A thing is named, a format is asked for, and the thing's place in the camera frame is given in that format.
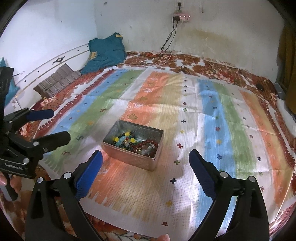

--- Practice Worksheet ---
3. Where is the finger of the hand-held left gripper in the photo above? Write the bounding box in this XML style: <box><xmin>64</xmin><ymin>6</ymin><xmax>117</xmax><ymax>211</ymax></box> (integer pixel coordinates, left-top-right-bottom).
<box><xmin>6</xmin><ymin>130</ymin><xmax>71</xmax><ymax>161</ymax></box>
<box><xmin>3</xmin><ymin>108</ymin><xmax>55</xmax><ymax>131</ymax></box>

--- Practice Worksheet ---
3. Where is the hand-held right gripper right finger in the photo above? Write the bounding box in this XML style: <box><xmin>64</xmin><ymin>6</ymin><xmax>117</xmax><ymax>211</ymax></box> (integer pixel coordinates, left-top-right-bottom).
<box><xmin>189</xmin><ymin>149</ymin><xmax>270</xmax><ymax>241</ymax></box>

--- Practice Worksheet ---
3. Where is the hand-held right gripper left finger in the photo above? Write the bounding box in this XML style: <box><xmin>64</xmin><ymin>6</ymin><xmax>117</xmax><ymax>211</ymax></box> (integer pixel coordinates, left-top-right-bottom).
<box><xmin>25</xmin><ymin>150</ymin><xmax>103</xmax><ymax>241</ymax></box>

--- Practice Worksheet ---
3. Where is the silver metal tin box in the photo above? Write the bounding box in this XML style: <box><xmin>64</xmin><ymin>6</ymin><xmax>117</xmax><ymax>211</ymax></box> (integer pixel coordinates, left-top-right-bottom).
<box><xmin>102</xmin><ymin>120</ymin><xmax>165</xmax><ymax>172</ymax></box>

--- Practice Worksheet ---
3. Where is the multicolour glass bead bracelet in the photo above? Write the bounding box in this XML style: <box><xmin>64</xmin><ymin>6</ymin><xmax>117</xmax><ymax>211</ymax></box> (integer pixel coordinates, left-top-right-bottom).
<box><xmin>112</xmin><ymin>131</ymin><xmax>139</xmax><ymax>152</ymax></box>

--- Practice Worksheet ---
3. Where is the dark red bead bracelet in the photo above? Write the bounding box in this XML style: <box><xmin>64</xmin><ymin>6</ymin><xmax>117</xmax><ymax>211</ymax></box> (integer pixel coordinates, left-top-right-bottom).
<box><xmin>133</xmin><ymin>139</ymin><xmax>160</xmax><ymax>155</ymax></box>

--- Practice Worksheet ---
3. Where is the person's left hand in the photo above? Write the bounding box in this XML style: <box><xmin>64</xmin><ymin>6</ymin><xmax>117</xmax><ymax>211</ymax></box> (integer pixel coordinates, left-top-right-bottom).
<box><xmin>0</xmin><ymin>173</ymin><xmax>23</xmax><ymax>196</ymax></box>

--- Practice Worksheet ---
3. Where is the striped grey cushion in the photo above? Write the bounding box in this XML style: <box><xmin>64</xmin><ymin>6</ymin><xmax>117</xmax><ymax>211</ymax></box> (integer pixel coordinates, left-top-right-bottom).
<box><xmin>43</xmin><ymin>71</ymin><xmax>82</xmax><ymax>99</ymax></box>
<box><xmin>33</xmin><ymin>63</ymin><xmax>73</xmax><ymax>93</ymax></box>

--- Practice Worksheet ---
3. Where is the teal cushion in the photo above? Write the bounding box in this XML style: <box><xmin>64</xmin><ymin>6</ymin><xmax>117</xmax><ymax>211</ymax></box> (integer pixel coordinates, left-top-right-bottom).
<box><xmin>0</xmin><ymin>57</ymin><xmax>20</xmax><ymax>105</ymax></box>

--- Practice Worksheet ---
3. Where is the white curved headboard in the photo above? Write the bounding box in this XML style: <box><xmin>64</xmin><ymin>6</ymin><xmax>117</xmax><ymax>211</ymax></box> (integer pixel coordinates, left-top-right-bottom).
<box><xmin>0</xmin><ymin>44</ymin><xmax>91</xmax><ymax>112</ymax></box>

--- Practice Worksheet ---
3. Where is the striped printed cloth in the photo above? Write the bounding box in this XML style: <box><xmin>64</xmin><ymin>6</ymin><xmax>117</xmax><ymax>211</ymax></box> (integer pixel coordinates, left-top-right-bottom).
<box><xmin>38</xmin><ymin>66</ymin><xmax>296</xmax><ymax>237</ymax></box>

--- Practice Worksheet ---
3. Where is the teal shirt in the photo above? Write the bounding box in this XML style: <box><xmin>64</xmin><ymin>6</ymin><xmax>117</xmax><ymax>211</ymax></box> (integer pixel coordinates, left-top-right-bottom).
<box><xmin>81</xmin><ymin>32</ymin><xmax>127</xmax><ymax>75</ymax></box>

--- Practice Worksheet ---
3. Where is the mustard hanging garment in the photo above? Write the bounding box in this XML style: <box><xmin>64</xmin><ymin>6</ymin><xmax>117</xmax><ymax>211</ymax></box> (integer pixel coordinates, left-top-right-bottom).
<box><xmin>276</xmin><ymin>27</ymin><xmax>296</xmax><ymax>112</ymax></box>

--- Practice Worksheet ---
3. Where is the white power strip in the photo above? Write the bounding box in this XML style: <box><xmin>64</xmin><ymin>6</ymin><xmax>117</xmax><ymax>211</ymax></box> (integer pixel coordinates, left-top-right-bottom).
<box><xmin>171</xmin><ymin>13</ymin><xmax>191</xmax><ymax>23</ymax></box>

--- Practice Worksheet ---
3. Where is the white cable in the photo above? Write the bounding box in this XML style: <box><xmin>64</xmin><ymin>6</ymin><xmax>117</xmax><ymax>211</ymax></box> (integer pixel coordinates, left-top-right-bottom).
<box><xmin>159</xmin><ymin>51</ymin><xmax>173</xmax><ymax>66</ymax></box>

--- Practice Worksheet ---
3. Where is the black cable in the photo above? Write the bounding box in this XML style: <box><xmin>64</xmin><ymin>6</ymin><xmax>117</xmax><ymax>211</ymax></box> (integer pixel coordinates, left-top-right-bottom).
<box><xmin>164</xmin><ymin>21</ymin><xmax>179</xmax><ymax>55</ymax></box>
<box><xmin>160</xmin><ymin>20</ymin><xmax>176</xmax><ymax>55</ymax></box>

